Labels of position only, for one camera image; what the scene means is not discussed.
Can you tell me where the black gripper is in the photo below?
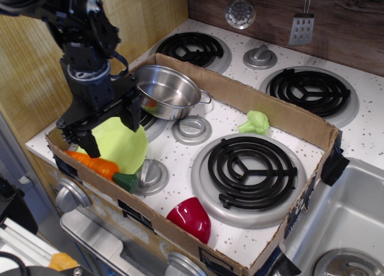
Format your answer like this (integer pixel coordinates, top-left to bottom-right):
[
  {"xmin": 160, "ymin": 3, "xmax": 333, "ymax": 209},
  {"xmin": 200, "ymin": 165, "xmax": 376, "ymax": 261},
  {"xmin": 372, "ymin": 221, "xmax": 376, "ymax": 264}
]
[{"xmin": 56, "ymin": 64, "xmax": 142, "ymax": 158}]

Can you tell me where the orange toy carrot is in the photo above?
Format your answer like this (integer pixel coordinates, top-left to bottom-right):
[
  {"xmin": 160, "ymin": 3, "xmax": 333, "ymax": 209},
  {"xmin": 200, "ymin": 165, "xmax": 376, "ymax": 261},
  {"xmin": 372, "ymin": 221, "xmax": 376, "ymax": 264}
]
[{"xmin": 64, "ymin": 151, "xmax": 140, "ymax": 193}]

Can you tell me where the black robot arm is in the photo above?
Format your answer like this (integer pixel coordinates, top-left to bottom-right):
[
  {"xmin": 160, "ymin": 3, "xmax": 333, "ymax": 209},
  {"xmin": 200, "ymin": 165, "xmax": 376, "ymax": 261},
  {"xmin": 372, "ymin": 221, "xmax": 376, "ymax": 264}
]
[{"xmin": 1, "ymin": 0, "xmax": 141, "ymax": 158}]

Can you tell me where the light green plastic plate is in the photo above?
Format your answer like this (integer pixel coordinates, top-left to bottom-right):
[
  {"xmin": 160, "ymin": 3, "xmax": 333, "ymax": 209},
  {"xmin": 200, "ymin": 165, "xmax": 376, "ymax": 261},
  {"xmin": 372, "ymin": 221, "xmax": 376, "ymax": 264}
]
[{"xmin": 76, "ymin": 117, "xmax": 148, "ymax": 175}]

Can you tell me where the silver knob near plate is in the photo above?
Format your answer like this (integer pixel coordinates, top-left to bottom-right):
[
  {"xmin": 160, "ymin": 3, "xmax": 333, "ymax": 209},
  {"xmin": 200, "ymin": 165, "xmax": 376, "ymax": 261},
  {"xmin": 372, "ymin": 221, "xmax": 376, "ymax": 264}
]
[{"xmin": 135, "ymin": 159, "xmax": 169, "ymax": 196}]

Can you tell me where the front left black burner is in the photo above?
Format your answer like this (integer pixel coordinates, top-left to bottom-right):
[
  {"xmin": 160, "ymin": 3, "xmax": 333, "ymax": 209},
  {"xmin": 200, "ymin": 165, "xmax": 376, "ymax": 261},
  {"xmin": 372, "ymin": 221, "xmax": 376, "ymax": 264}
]
[{"xmin": 140, "ymin": 110, "xmax": 168, "ymax": 142}]

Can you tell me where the black burner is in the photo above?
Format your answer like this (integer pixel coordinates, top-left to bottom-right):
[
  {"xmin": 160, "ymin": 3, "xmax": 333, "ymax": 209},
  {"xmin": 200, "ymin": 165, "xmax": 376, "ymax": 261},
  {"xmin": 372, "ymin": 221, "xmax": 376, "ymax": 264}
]
[
  {"xmin": 190, "ymin": 133, "xmax": 307, "ymax": 229},
  {"xmin": 151, "ymin": 32, "xmax": 232, "ymax": 74},
  {"xmin": 140, "ymin": 110, "xmax": 168, "ymax": 142},
  {"xmin": 260, "ymin": 66, "xmax": 359, "ymax": 129}
]

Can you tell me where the small steel pot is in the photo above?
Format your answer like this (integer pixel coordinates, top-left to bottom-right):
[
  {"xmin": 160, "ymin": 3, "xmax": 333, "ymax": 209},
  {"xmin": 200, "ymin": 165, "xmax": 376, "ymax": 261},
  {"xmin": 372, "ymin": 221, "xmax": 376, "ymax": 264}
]
[{"xmin": 132, "ymin": 64, "xmax": 212, "ymax": 121}]

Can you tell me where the silver front oven knob left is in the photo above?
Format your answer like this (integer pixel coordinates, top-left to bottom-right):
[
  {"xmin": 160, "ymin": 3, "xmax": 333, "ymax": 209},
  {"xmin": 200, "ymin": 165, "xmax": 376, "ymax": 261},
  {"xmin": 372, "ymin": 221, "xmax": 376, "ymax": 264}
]
[{"xmin": 55, "ymin": 177, "xmax": 91, "ymax": 213}]

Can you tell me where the silver oven knob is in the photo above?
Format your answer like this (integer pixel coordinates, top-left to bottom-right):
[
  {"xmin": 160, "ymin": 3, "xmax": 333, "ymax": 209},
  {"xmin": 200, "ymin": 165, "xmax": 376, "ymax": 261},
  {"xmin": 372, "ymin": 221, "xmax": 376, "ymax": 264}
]
[
  {"xmin": 164, "ymin": 251, "xmax": 207, "ymax": 276},
  {"xmin": 55, "ymin": 177, "xmax": 91, "ymax": 213}
]

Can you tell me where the silver knob centre stove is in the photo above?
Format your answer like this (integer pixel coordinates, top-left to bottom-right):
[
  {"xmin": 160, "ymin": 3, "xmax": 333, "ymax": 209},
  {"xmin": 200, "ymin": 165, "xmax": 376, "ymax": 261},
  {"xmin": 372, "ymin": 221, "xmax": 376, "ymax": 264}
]
[{"xmin": 172, "ymin": 115, "xmax": 212, "ymax": 146}]

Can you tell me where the silver knob stove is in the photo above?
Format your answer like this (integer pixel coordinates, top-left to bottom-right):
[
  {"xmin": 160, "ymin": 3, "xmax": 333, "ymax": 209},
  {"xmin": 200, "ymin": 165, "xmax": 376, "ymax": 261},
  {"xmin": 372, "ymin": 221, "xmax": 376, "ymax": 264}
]
[
  {"xmin": 172, "ymin": 115, "xmax": 212, "ymax": 146},
  {"xmin": 243, "ymin": 44, "xmax": 277, "ymax": 70}
]

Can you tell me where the cardboard fence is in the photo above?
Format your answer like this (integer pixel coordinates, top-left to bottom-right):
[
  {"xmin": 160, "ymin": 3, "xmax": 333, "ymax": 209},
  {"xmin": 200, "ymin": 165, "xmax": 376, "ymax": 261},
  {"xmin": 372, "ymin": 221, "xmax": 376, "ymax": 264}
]
[{"xmin": 46, "ymin": 53, "xmax": 342, "ymax": 275}]

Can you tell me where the red plastic bowl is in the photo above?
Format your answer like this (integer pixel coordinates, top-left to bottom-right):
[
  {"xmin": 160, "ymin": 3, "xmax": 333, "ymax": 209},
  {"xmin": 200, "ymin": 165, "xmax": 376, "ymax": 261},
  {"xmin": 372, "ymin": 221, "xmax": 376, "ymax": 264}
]
[{"xmin": 166, "ymin": 197, "xmax": 211, "ymax": 244}]

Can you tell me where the back left black burner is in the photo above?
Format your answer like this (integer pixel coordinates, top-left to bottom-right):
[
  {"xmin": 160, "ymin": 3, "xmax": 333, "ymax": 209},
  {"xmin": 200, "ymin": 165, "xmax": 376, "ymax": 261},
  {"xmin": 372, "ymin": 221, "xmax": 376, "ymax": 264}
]
[{"xmin": 151, "ymin": 32, "xmax": 232, "ymax": 74}]

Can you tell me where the black device left edge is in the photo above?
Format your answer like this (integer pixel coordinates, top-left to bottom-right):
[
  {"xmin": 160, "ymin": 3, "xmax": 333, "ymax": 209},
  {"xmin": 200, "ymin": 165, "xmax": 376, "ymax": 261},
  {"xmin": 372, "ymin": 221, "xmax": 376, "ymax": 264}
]
[{"xmin": 1, "ymin": 177, "xmax": 38, "ymax": 235}]

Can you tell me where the orange object bottom left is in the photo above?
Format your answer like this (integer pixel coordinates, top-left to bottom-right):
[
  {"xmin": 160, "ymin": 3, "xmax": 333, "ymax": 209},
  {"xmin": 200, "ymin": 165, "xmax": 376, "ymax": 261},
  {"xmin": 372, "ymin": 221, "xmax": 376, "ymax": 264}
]
[{"xmin": 48, "ymin": 252, "xmax": 79, "ymax": 271}]

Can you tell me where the green toy broccoli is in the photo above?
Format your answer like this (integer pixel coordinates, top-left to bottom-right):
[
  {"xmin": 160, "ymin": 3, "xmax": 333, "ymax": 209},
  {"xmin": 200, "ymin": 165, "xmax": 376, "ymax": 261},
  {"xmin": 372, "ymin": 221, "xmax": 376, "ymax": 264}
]
[{"xmin": 238, "ymin": 110, "xmax": 269, "ymax": 135}]

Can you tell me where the front right black burner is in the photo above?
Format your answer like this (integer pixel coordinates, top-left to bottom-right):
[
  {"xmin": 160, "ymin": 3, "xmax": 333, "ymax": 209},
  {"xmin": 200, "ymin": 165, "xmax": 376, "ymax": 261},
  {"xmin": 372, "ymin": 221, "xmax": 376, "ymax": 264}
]
[{"xmin": 190, "ymin": 133, "xmax": 307, "ymax": 229}]

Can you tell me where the silver front oven knob right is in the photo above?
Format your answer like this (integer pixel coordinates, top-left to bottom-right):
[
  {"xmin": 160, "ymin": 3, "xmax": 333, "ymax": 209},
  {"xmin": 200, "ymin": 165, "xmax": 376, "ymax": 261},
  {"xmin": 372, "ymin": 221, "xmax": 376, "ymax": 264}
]
[{"xmin": 164, "ymin": 251, "xmax": 207, "ymax": 276}]

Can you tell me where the silver knob back stove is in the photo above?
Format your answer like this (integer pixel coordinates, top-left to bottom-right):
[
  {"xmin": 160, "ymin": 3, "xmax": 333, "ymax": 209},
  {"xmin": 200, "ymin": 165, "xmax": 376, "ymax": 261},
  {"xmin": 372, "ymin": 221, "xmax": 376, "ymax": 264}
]
[{"xmin": 243, "ymin": 44, "xmax": 277, "ymax": 70}]

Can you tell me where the hanging steel skimmer ladle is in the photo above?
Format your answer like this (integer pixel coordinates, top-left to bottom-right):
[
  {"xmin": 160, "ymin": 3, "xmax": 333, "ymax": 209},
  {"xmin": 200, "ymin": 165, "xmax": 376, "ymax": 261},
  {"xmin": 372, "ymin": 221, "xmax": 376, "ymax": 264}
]
[{"xmin": 224, "ymin": 0, "xmax": 256, "ymax": 30}]

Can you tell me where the hanging steel slotted spatula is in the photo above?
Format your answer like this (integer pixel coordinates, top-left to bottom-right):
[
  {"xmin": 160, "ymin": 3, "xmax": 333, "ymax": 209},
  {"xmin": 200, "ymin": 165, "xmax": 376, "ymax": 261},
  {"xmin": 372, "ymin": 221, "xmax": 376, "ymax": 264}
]
[{"xmin": 289, "ymin": 0, "xmax": 315, "ymax": 46}]

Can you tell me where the back right black burner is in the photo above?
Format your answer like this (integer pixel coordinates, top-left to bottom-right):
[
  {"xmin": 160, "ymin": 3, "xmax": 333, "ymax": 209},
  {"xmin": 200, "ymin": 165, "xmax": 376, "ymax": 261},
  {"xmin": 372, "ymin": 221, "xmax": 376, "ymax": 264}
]
[{"xmin": 260, "ymin": 66, "xmax": 359, "ymax": 129}]

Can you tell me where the grey toy sink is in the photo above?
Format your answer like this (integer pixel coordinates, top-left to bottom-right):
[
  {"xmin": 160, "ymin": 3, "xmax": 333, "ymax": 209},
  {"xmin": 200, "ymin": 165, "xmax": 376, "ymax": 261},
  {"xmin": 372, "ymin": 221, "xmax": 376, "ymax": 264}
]
[{"xmin": 283, "ymin": 158, "xmax": 383, "ymax": 275}]

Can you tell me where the silver oven door handle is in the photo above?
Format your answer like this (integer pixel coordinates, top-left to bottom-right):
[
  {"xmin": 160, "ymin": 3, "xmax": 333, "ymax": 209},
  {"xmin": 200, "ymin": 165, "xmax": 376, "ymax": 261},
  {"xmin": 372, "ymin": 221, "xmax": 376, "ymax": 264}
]
[{"xmin": 60, "ymin": 210, "xmax": 144, "ymax": 275}]

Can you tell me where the black cable bottom left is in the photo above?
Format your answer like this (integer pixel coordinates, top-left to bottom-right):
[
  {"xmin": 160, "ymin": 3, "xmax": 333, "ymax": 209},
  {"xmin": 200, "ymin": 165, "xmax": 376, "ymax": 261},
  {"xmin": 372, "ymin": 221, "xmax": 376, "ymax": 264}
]
[{"xmin": 0, "ymin": 251, "xmax": 29, "ymax": 276}]

